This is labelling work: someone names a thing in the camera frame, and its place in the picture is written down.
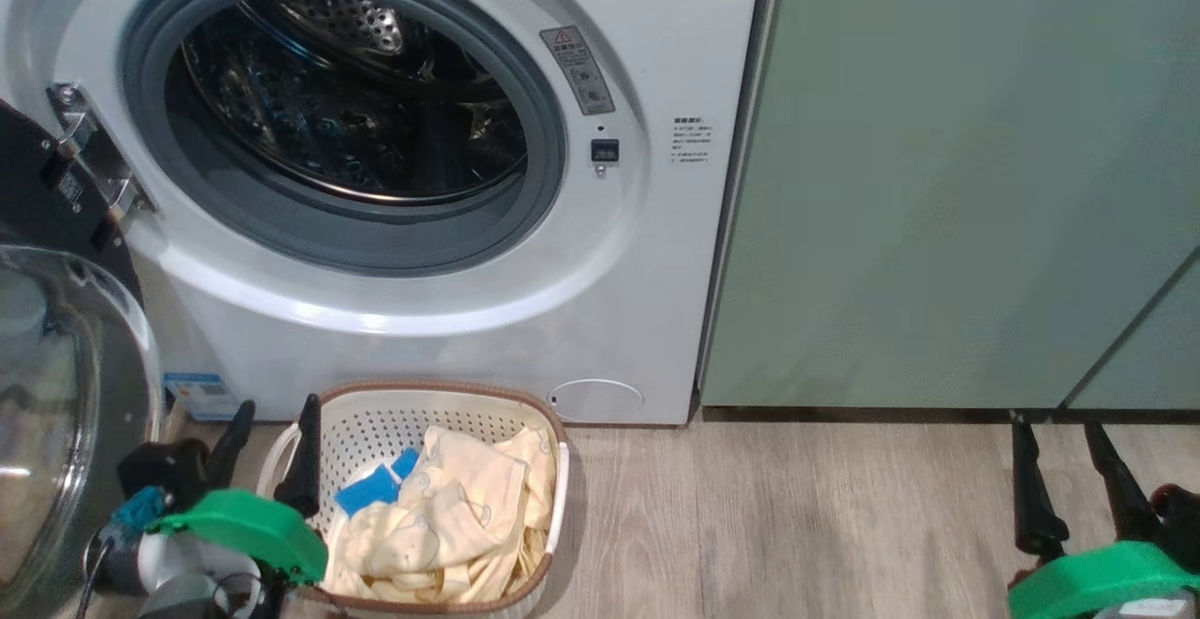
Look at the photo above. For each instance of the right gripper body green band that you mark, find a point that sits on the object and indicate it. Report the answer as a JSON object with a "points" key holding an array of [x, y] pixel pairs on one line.
{"points": [[1106, 581]]}

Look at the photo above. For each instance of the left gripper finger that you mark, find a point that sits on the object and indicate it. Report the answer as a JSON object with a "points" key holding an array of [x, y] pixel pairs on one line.
{"points": [[305, 464], [234, 445]]}

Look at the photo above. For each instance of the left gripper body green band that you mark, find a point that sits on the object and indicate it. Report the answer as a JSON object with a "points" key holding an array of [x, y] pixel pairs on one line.
{"points": [[244, 525]]}

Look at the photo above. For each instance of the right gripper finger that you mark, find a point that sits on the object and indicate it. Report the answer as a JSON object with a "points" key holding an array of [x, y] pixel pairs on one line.
{"points": [[1120, 497], [1031, 502]]}

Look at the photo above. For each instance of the yellow bear-print garment blue trim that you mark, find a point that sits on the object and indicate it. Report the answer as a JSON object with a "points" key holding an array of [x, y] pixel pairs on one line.
{"points": [[375, 492]]}

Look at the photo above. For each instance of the small pale yellow garment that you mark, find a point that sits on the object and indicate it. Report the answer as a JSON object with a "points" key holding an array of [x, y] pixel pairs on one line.
{"points": [[469, 488]]}

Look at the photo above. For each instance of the round glass washing machine door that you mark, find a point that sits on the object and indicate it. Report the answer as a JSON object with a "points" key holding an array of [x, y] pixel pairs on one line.
{"points": [[56, 394]]}

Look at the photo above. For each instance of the cream perforated laundry basket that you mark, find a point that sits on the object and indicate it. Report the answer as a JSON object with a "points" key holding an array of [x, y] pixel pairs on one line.
{"points": [[375, 422]]}

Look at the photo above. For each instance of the metal door hinge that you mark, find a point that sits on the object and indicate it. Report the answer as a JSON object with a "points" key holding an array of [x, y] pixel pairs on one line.
{"points": [[89, 145]]}

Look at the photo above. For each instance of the white washing machine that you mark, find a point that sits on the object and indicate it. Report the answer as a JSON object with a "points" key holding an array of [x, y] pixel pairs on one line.
{"points": [[637, 300]]}

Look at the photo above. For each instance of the sage green cabinet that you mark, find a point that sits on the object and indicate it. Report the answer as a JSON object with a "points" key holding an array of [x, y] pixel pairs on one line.
{"points": [[937, 178]]}

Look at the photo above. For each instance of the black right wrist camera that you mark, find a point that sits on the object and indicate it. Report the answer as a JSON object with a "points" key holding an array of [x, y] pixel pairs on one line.
{"points": [[1181, 525]]}

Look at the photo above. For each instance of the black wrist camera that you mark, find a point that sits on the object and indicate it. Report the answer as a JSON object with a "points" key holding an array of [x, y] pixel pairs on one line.
{"points": [[164, 469], [1181, 525]]}

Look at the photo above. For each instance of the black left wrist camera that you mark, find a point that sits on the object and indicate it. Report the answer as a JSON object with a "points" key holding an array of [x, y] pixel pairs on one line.
{"points": [[164, 469]]}

